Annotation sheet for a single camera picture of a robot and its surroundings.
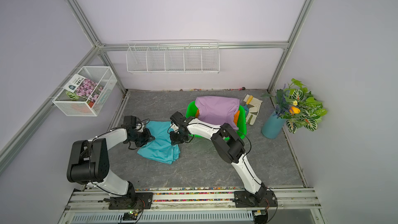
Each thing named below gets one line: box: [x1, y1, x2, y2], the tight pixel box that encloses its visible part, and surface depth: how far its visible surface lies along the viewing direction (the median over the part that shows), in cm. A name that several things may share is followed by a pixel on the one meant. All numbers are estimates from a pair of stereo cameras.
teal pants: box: [137, 120, 181, 165], surface depth 88 cm
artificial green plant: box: [261, 79, 329, 134], surface depth 69 cm
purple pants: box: [194, 95, 240, 131], surface depth 99 cm
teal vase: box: [261, 110, 287, 139], surface depth 92 cm
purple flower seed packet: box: [63, 73, 105, 108], surface depth 75 cm
